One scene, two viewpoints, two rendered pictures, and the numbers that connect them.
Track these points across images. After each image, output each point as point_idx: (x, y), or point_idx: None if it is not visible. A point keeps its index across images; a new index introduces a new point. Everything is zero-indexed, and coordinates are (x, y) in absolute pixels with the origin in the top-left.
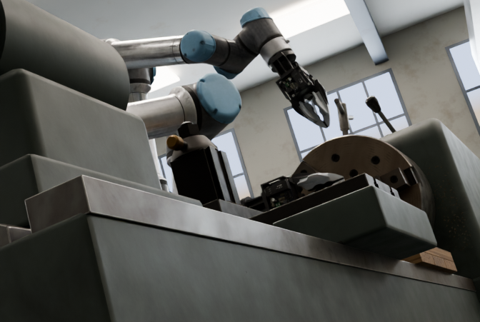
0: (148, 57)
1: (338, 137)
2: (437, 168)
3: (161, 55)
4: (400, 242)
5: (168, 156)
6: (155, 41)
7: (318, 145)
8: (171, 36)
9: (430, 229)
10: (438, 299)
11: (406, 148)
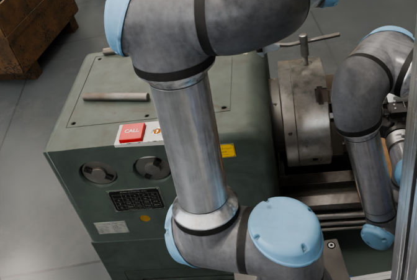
0: (314, 5)
1: (322, 63)
2: (269, 69)
3: (318, 1)
4: None
5: (380, 123)
6: None
7: (324, 72)
8: None
9: None
10: None
11: (267, 59)
